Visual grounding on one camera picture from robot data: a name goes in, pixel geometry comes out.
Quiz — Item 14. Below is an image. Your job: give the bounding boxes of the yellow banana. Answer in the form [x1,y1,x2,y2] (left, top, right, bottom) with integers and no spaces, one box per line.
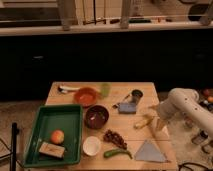
[134,115,154,129]

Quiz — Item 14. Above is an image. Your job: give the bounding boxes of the dark purple bowl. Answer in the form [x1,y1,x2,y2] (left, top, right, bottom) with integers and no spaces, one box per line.
[85,105,109,129]

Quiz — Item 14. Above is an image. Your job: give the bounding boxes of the dark metal cup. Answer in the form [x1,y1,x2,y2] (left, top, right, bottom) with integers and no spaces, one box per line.
[131,89,143,104]

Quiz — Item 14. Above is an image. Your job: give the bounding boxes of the small white bowl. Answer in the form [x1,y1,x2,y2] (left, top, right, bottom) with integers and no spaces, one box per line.
[83,136,101,156]

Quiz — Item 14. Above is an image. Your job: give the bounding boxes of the green plastic cup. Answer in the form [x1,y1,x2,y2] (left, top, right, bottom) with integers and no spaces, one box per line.
[100,83,110,98]

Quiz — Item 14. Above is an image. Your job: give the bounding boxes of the green cucumber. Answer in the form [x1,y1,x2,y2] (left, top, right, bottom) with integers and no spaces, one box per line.
[103,148,132,159]

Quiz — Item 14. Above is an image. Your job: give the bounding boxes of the green plastic tray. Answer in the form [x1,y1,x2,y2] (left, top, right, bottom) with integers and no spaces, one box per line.
[23,104,83,168]

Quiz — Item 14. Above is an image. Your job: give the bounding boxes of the orange bowl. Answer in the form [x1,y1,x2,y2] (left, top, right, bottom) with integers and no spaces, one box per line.
[74,87,98,107]

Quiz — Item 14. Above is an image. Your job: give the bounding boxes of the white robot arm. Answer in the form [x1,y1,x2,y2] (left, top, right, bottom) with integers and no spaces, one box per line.
[156,88,213,139]

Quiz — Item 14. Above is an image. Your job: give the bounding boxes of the grey folded cloth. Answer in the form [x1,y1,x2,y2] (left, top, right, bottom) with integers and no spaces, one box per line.
[134,140,167,163]

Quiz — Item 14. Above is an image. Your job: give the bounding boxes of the black stand post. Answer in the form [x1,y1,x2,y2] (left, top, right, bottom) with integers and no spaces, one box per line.
[10,123,19,171]

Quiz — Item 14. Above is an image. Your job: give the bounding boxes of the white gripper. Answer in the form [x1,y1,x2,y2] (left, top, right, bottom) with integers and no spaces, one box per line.
[155,101,174,131]

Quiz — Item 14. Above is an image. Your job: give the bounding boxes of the red yellow apple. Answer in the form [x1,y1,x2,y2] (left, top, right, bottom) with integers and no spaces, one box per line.
[50,130,64,144]

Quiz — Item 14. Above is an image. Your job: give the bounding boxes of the bunch of dark grapes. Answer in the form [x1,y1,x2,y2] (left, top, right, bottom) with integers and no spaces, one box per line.
[103,130,127,149]

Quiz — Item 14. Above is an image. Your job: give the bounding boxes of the brown sponge block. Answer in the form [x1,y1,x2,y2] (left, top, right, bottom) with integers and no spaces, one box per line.
[39,142,65,158]

